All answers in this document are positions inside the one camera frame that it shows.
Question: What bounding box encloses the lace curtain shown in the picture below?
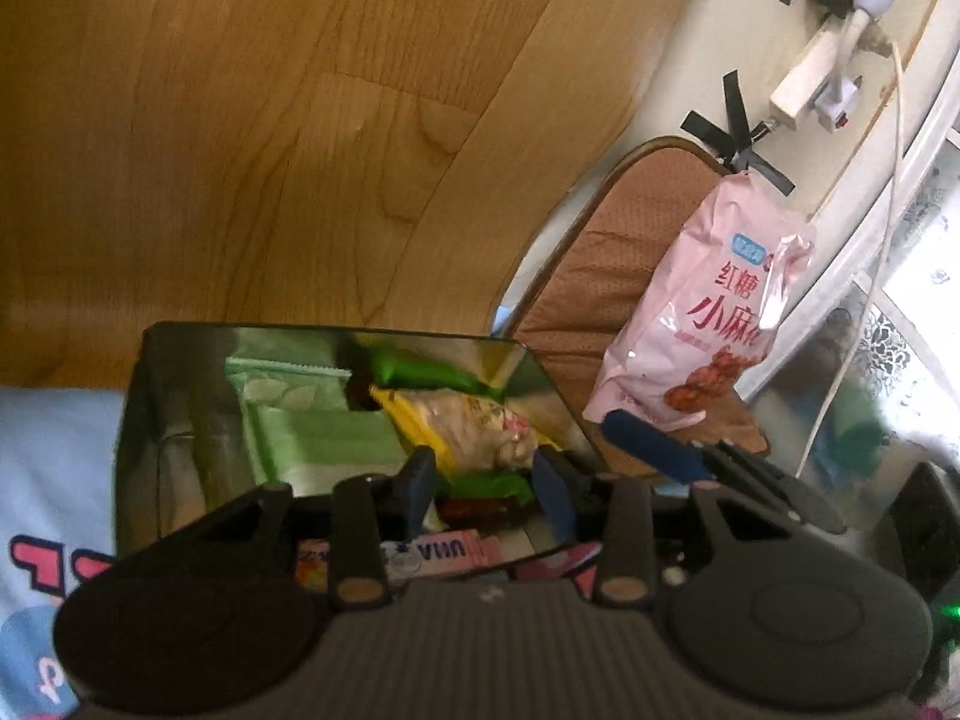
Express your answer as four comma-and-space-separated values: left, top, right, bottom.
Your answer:
821, 157, 960, 466

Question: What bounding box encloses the dark green snack packet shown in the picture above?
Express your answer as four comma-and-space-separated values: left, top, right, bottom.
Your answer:
373, 345, 485, 400

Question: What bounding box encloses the red orange candy wrapper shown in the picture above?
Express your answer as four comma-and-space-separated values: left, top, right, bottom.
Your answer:
292, 538, 335, 587

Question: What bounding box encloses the pink snack bag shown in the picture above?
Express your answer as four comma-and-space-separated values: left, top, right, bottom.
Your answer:
583, 170, 818, 434

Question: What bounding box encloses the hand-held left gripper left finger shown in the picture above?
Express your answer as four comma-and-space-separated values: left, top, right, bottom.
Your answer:
196, 446, 440, 612

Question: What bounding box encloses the white cable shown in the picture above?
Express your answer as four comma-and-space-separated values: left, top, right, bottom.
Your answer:
793, 37, 907, 475

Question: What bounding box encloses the white switch plug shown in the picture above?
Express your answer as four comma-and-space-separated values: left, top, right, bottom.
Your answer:
812, 73, 865, 134

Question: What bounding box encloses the pink flat packet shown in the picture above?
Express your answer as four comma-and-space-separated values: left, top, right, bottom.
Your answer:
514, 542, 602, 582

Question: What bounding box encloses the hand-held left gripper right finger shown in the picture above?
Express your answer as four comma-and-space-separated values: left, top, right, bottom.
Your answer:
529, 447, 758, 610

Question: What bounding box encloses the printed blanket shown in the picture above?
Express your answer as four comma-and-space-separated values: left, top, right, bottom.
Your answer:
0, 385, 127, 720

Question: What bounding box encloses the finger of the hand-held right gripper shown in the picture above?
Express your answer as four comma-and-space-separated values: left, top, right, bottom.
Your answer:
600, 409, 850, 535

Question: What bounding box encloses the brown seat cushion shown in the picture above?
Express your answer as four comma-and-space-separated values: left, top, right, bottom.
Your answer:
508, 136, 772, 460

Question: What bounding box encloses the pink white small box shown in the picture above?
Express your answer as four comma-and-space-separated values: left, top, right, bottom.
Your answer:
379, 529, 505, 580

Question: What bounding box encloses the white power strip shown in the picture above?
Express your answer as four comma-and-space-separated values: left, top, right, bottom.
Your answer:
769, 13, 852, 126

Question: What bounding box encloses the light green snack packet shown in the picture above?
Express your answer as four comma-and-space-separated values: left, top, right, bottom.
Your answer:
225, 355, 412, 497

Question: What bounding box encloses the yellow beige snack packet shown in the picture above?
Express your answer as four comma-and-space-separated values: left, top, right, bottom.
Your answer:
366, 385, 539, 479

